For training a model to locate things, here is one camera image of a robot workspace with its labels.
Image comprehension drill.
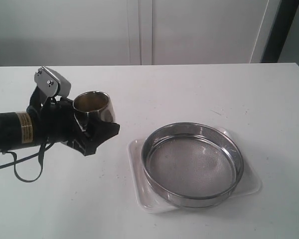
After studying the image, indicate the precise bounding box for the stainless steel cup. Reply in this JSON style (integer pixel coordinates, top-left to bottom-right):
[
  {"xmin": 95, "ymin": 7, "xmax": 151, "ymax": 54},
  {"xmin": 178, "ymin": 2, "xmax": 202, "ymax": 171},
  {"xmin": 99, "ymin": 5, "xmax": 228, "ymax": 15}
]
[{"xmin": 73, "ymin": 91, "xmax": 115, "ymax": 125}]

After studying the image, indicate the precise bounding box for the white plastic tray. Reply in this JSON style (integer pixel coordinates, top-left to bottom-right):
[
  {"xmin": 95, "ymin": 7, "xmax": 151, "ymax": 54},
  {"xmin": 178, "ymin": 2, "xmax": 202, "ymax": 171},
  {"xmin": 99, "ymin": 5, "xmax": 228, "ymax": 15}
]
[{"xmin": 128, "ymin": 128, "xmax": 262, "ymax": 213}]

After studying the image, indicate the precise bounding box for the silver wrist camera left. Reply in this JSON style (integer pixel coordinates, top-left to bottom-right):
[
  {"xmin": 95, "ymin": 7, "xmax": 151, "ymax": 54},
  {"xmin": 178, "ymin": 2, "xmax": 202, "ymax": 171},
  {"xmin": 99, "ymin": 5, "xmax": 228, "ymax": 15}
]
[{"xmin": 34, "ymin": 66, "xmax": 71, "ymax": 98}]

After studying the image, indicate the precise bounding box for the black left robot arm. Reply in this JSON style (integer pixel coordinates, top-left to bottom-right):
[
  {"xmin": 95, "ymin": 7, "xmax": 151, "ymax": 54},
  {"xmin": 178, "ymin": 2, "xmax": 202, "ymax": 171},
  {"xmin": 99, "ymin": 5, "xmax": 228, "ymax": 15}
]
[{"xmin": 0, "ymin": 89, "xmax": 120, "ymax": 156}]

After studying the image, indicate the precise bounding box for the white cabinet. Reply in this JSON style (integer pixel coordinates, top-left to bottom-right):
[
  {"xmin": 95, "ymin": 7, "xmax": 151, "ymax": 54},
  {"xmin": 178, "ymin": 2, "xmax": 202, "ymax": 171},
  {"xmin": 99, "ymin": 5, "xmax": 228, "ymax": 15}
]
[{"xmin": 0, "ymin": 0, "xmax": 281, "ymax": 66}]

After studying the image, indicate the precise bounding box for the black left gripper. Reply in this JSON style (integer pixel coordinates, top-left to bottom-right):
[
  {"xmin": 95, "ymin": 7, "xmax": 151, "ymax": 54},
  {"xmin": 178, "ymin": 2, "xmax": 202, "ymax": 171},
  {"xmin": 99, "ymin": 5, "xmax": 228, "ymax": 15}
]
[{"xmin": 26, "ymin": 87, "xmax": 120, "ymax": 156}]

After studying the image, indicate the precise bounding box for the round stainless steel sieve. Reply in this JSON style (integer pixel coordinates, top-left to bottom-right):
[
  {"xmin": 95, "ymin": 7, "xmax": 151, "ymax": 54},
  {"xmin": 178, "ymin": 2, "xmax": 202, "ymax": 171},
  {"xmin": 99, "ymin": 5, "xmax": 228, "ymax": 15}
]
[{"xmin": 141, "ymin": 122, "xmax": 244, "ymax": 209}]

